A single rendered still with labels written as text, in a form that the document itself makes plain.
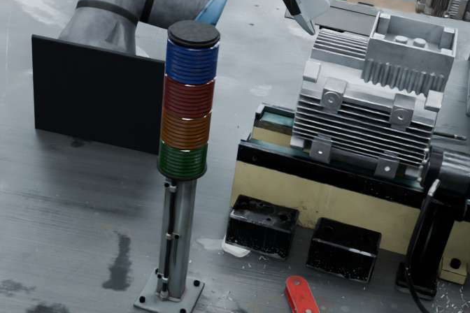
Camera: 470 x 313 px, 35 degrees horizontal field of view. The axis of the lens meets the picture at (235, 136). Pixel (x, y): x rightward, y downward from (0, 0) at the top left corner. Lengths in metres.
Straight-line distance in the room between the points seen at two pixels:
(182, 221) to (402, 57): 0.38
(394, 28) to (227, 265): 0.44
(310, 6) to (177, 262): 0.44
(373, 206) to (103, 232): 0.42
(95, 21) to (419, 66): 0.58
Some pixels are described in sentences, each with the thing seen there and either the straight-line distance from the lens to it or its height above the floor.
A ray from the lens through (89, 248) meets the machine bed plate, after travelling 1.16.
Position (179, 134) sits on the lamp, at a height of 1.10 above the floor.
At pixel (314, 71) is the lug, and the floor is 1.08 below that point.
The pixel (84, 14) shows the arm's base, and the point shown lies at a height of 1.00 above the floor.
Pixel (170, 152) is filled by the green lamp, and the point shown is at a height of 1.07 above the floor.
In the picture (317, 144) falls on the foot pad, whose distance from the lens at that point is 1.12.
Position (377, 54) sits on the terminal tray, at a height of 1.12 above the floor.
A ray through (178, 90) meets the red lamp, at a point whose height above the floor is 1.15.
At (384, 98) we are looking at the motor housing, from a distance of 1.10.
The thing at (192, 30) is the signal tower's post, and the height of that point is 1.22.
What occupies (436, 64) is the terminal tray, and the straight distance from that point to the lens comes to 1.09.
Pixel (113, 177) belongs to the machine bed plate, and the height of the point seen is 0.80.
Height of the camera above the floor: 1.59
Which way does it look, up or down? 33 degrees down
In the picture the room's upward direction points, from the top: 8 degrees clockwise
